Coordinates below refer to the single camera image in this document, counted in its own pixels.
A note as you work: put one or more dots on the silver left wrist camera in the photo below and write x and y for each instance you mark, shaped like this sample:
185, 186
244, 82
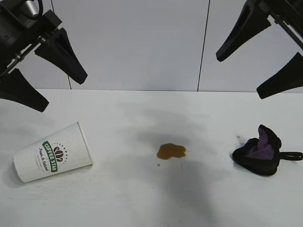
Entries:
30, 8

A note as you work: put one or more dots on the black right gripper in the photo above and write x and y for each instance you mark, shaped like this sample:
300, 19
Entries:
284, 11

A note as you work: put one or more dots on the white paper coffee cup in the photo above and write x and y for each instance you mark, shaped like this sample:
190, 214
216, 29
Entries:
47, 153

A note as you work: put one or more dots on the black and purple cloth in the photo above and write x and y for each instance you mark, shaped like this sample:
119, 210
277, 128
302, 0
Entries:
260, 165

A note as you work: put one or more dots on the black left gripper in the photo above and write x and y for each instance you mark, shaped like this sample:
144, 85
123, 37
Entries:
9, 35

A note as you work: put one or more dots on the brown coffee spill puddle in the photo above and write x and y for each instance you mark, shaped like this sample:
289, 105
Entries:
170, 151

